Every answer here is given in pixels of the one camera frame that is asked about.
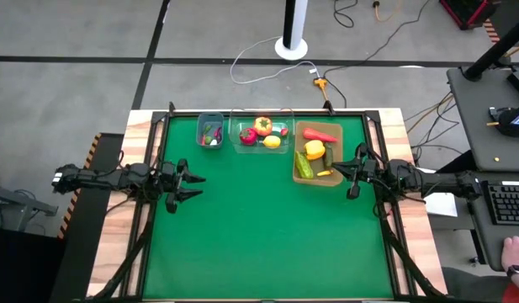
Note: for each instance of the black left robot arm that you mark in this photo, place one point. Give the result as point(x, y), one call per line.
point(99, 179)

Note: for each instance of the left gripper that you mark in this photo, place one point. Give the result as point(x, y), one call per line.
point(167, 181)

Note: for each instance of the wooden tray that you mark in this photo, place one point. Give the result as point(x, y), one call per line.
point(335, 179)

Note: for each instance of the yellow lemon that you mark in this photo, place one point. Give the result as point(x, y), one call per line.
point(271, 141)

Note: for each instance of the yellow bell pepper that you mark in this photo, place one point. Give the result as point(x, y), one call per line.
point(314, 150)

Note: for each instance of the small red tomato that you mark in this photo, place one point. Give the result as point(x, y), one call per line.
point(284, 132)

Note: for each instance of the dark grey side desk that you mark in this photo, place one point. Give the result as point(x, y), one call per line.
point(473, 126)

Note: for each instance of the clear plastic bin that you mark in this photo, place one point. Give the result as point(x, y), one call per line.
point(238, 147)

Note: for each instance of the small green pepper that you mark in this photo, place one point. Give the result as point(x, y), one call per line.
point(208, 139)

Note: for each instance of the white paper sheet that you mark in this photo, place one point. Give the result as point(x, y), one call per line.
point(442, 206)

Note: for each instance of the yellow power plug adapter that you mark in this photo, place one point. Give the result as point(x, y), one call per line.
point(321, 83)

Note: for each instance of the large red strawberry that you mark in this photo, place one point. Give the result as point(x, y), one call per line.
point(248, 136)

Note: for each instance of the dark green zucchini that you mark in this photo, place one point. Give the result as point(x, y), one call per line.
point(328, 155)

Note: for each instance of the small yellow squash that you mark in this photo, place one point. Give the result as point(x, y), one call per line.
point(325, 173)

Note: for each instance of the black table frame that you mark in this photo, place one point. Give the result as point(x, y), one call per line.
point(370, 118)

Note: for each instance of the yellow pencil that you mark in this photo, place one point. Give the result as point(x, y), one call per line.
point(491, 123)

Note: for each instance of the thin green chili pepper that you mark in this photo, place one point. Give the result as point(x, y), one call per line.
point(207, 129)

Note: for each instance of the white garlic bulb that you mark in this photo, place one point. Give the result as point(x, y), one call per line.
point(213, 142)

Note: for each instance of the light green cucumber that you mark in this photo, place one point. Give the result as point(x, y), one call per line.
point(304, 165)

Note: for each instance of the black cabinet hazard stripe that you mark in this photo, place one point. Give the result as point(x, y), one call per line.
point(78, 252)

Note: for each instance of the black device blue screen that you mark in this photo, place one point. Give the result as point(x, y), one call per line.
point(505, 122)

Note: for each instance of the long red pepper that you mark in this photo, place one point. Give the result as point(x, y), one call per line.
point(316, 134)

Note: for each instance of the black keyboard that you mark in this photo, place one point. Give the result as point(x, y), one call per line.
point(507, 204)

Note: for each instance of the grey metal stand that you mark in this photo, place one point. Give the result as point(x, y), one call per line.
point(15, 200)

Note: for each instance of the white black floor pole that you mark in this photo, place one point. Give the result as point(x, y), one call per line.
point(291, 48)

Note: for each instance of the person's left hand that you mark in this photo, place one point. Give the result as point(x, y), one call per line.
point(515, 252)

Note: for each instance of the person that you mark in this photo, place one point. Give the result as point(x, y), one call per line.
point(517, 296)

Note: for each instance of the dark grey keyboard desk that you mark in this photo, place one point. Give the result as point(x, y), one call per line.
point(478, 244)

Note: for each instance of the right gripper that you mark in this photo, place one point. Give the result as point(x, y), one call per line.
point(373, 174)

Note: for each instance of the green table mat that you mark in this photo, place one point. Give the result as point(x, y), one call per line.
point(263, 252)

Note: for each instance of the large red orange tomato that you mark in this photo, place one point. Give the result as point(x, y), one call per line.
point(263, 126)

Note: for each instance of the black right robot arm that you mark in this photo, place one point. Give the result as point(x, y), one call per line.
point(435, 183)

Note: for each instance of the thin red chili pepper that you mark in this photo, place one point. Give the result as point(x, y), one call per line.
point(203, 139)

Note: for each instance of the small dark purple eggplant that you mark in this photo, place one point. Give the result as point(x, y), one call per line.
point(218, 134)

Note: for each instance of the red black crate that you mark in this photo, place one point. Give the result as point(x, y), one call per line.
point(469, 10)

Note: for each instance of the grey-blue plastic bin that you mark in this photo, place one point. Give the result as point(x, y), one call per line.
point(210, 118)

